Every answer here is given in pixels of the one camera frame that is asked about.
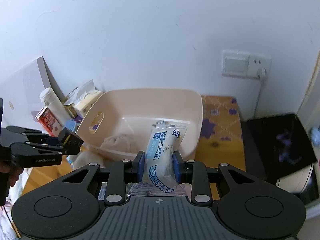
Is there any white blue bread packet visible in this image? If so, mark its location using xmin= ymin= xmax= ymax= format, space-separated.
xmin=129 ymin=120 xmax=187 ymax=197

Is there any white laptop box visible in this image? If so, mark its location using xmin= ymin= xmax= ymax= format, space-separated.
xmin=1 ymin=57 xmax=61 ymax=132

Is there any wrapped tissue pack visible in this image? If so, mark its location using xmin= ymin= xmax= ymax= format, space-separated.
xmin=64 ymin=80 xmax=103 ymax=118

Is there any beige plastic storage basket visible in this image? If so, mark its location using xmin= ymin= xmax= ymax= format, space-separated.
xmin=77 ymin=88 xmax=203 ymax=161

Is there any black tablet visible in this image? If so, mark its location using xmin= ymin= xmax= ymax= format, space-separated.
xmin=241 ymin=113 xmax=317 ymax=184

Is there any red milk carton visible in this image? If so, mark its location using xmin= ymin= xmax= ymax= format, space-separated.
xmin=36 ymin=107 xmax=63 ymax=137

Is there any white thermos bottle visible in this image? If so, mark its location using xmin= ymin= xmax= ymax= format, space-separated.
xmin=40 ymin=88 xmax=71 ymax=126

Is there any light blue hairbrush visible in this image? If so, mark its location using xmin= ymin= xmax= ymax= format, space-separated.
xmin=65 ymin=119 xmax=78 ymax=133

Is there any person's hand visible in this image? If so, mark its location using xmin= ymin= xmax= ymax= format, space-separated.
xmin=0 ymin=163 xmax=24 ymax=187

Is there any small green yellow box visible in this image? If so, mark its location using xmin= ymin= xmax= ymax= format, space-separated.
xmin=63 ymin=103 xmax=77 ymax=119

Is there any white plug and cable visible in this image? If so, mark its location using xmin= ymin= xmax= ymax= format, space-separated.
xmin=253 ymin=67 xmax=269 ymax=117

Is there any white plush toy in basket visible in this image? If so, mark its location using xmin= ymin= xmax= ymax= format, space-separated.
xmin=101 ymin=134 xmax=138 ymax=153

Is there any white wall switch socket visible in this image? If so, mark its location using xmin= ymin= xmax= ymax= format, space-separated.
xmin=222 ymin=50 xmax=272 ymax=80

